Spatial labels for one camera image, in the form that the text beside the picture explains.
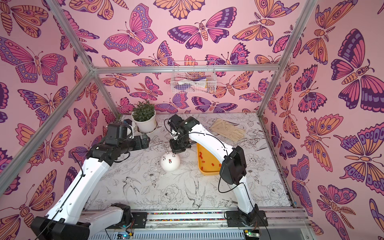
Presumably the white wire wall basket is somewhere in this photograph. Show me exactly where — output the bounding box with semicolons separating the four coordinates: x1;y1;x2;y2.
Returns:
170;60;217;94

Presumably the white dome with screws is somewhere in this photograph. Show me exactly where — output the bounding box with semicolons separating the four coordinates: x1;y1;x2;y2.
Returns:
160;152;181;173

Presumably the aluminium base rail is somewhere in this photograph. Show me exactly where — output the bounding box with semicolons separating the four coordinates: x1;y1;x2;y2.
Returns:
64;208;310;232

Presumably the yellow plastic tray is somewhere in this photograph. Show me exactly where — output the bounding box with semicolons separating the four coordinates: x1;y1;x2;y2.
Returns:
197;144;222;176

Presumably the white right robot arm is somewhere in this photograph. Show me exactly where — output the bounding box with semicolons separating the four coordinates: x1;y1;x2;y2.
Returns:
166;115;268;227

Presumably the green plant in white pot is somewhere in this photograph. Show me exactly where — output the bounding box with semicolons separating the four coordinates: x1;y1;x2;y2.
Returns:
132;100;157;134

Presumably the aluminium frame corner post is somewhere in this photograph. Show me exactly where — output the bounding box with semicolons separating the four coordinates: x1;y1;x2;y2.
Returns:
47;0;120;119

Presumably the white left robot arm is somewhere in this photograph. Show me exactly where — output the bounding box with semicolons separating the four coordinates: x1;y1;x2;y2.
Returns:
31;120;150;240

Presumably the cream fabric work glove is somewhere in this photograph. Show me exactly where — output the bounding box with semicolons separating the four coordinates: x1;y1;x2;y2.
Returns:
211;119;246;143

